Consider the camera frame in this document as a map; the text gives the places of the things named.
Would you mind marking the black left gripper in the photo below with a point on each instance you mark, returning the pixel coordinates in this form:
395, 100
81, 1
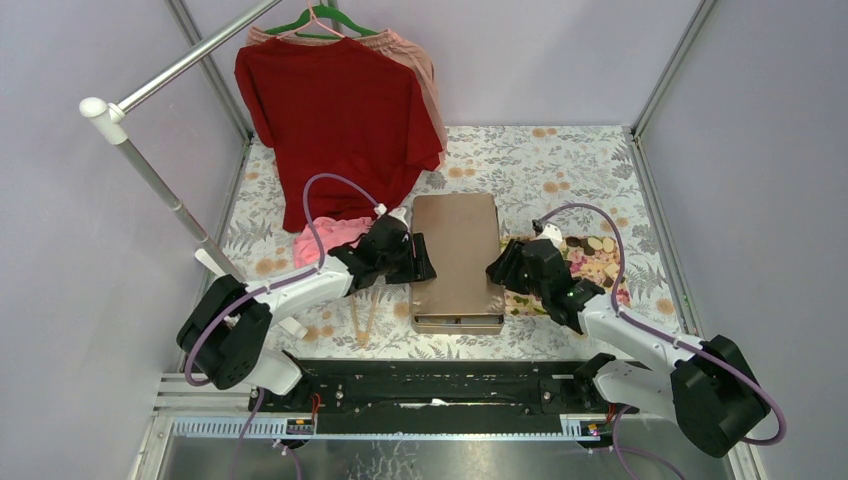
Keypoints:
418, 269

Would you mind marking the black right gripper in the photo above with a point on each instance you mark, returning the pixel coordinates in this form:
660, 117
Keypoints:
498, 273

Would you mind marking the gold box lid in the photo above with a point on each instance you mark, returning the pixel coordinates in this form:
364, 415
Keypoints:
462, 236

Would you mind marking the gold chocolate box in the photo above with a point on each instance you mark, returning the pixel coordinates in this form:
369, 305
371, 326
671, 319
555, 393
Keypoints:
458, 325

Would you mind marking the wooden tongs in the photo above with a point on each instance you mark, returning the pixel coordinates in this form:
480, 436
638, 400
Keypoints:
363, 308

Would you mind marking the floral chocolate tray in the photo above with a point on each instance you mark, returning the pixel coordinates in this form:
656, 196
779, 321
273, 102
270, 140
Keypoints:
594, 258

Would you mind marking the pink cloth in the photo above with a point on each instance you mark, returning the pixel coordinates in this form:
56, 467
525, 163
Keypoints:
330, 233

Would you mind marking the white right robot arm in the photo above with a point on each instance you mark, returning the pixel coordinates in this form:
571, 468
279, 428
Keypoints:
705, 387

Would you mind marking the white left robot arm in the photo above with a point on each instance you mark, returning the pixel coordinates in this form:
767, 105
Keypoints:
225, 334

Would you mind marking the red t-shirt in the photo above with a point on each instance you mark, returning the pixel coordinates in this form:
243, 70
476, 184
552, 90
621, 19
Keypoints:
340, 108

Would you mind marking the beige pink garment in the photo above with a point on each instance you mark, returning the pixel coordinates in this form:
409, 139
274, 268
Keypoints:
393, 46

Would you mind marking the green hanger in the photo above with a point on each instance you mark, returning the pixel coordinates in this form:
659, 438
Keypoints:
325, 17

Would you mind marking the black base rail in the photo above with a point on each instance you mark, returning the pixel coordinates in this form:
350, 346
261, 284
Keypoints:
440, 397

